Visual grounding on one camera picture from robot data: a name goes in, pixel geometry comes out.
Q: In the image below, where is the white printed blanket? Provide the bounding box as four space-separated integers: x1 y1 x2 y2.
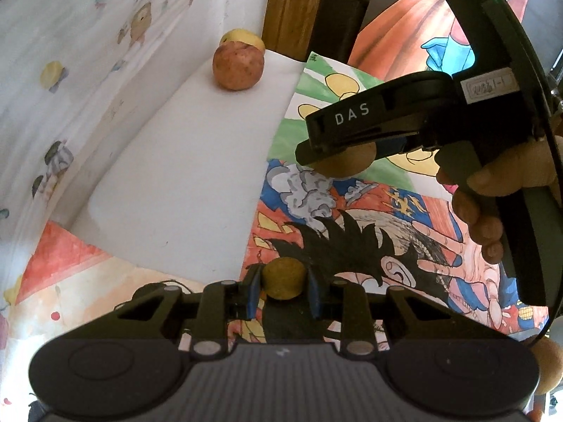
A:
0 0 276 422

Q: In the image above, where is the wall poster with orange skirt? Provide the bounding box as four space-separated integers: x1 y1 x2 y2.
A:
347 0 544 83

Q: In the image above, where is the wooden bed post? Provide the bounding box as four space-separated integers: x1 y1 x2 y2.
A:
262 0 337 63

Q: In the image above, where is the brown kiwi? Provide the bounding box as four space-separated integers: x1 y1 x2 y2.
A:
313 141 377 179

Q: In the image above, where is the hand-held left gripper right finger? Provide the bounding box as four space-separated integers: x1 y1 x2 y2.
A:
307 268 454 357

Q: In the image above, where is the person's right hand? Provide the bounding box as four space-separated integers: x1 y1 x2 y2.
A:
436 114 563 265

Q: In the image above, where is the red yellow apple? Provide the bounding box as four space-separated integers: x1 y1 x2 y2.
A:
212 29 266 92

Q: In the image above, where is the small brown round fruit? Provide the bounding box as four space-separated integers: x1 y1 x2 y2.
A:
261 257 305 300

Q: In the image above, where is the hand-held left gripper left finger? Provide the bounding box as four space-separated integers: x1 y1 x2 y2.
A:
112 267 265 358

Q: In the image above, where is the colourful cartoon drawing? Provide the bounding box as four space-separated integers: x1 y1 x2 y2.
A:
241 50 552 344

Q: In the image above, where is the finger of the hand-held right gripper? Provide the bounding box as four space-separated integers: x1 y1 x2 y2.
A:
305 72 463 149
295 134 424 168

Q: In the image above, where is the black furniture frame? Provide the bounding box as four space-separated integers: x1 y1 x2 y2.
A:
303 0 381 64

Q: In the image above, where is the white padded board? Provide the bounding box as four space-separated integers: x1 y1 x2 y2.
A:
70 48 306 282

